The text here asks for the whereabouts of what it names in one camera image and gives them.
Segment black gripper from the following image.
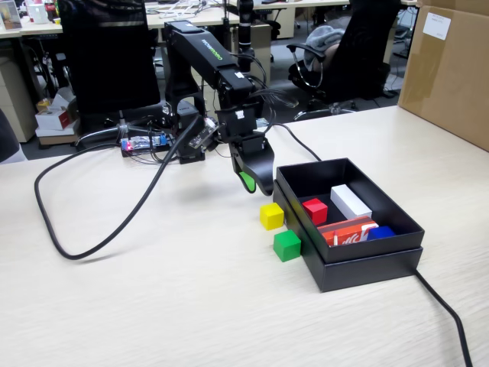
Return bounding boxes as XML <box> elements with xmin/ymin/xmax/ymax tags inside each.
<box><xmin>215</xmin><ymin>106</ymin><xmax>277</xmax><ymax>197</ymax></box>

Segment yellow cube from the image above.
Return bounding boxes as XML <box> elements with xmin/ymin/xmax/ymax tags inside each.
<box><xmin>259</xmin><ymin>202</ymin><xmax>286</xmax><ymax>231</ymax></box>

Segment red cube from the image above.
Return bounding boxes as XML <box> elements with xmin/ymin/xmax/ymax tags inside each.
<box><xmin>302</xmin><ymin>197</ymin><xmax>329</xmax><ymax>225</ymax></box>

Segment green cube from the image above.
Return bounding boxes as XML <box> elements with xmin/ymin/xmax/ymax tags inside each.
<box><xmin>273</xmin><ymin>229</ymin><xmax>302</xmax><ymax>263</ymax></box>

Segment black cardboard box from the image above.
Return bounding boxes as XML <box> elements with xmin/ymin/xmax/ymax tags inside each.
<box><xmin>274</xmin><ymin>157</ymin><xmax>426</xmax><ymax>265</ymax></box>

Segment large brown cardboard box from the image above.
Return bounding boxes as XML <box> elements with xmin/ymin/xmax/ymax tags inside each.
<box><xmin>397</xmin><ymin>0</ymin><xmax>489</xmax><ymax>154</ymax></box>

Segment white rectangular block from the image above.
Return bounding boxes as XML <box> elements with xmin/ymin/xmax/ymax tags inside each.
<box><xmin>330</xmin><ymin>184</ymin><xmax>373</xmax><ymax>222</ymax></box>

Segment orange red carton pack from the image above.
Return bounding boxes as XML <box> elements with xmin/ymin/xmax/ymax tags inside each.
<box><xmin>316</xmin><ymin>216</ymin><xmax>379</xmax><ymax>248</ymax></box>

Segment blue controller circuit board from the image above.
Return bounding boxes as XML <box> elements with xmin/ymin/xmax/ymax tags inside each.
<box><xmin>120</xmin><ymin>133</ymin><xmax>171</xmax><ymax>156</ymax></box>

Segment blue cube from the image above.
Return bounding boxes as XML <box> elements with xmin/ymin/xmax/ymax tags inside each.
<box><xmin>366</xmin><ymin>225</ymin><xmax>397</xmax><ymax>242</ymax></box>

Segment black cylindrical pole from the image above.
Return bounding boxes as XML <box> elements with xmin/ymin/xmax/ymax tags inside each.
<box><xmin>235</xmin><ymin>0</ymin><xmax>256</xmax><ymax>73</ymax></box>

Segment gray garment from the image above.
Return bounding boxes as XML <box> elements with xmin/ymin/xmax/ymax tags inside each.
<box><xmin>305</xmin><ymin>24</ymin><xmax>347</xmax><ymax>73</ymax></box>

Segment black mesh office chair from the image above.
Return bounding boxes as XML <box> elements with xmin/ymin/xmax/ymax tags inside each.
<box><xmin>286</xmin><ymin>0</ymin><xmax>402</xmax><ymax>122</ymax></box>

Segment beige office desk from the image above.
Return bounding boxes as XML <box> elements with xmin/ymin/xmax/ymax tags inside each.
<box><xmin>0</xmin><ymin>17</ymin><xmax>64</xmax><ymax>100</ymax></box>
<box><xmin>250</xmin><ymin>0</ymin><xmax>351</xmax><ymax>11</ymax></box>
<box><xmin>147</xmin><ymin>6</ymin><xmax>230</xmax><ymax>30</ymax></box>

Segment black high-back office chair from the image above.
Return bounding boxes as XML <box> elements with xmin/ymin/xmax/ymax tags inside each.
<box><xmin>56</xmin><ymin>0</ymin><xmax>175</xmax><ymax>148</ymax></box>

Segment red and white carton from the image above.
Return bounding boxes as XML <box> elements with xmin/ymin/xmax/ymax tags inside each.
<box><xmin>34</xmin><ymin>95</ymin><xmax>80</xmax><ymax>133</ymax></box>

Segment dark gray chair back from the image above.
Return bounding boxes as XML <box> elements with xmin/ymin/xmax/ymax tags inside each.
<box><xmin>0</xmin><ymin>108</ymin><xmax>21</xmax><ymax>164</ymax></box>

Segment clear-cased wrist camera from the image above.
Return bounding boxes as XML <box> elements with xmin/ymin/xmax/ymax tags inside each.
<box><xmin>188</xmin><ymin>117</ymin><xmax>222</xmax><ymax>151</ymax></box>

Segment thin black wire bundle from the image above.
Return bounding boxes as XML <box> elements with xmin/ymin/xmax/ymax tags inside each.
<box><xmin>244</xmin><ymin>53</ymin><xmax>300</xmax><ymax>112</ymax></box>

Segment beige pedestal cabinet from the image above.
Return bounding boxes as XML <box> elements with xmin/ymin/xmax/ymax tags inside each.
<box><xmin>0</xmin><ymin>57</ymin><xmax>39</xmax><ymax>143</ymax></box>
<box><xmin>232</xmin><ymin>23</ymin><xmax>273</xmax><ymax>87</ymax></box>

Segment thick black cable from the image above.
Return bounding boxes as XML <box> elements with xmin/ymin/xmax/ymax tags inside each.
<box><xmin>263</xmin><ymin>122</ymin><xmax>475</xmax><ymax>367</ymax></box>
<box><xmin>33</xmin><ymin>114</ymin><xmax>217</xmax><ymax>262</ymax></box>

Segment small photo frame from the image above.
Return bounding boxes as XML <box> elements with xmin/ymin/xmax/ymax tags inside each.
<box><xmin>0</xmin><ymin>0</ymin><xmax>23</xmax><ymax>31</ymax></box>

